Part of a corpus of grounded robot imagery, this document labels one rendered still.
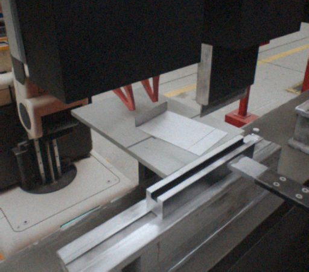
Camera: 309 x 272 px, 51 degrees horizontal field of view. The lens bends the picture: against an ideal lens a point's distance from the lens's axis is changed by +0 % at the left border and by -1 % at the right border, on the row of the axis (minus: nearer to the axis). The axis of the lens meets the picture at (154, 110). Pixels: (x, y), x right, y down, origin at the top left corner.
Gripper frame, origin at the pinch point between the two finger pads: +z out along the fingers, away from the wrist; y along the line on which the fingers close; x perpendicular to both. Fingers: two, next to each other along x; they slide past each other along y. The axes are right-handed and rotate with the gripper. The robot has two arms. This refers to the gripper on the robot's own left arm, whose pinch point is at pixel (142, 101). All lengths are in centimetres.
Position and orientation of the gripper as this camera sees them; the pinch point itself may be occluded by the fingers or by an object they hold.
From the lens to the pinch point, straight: 59.7
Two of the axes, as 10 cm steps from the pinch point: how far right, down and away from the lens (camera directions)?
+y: 7.5, -2.9, 6.0
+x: -5.8, 1.5, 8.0
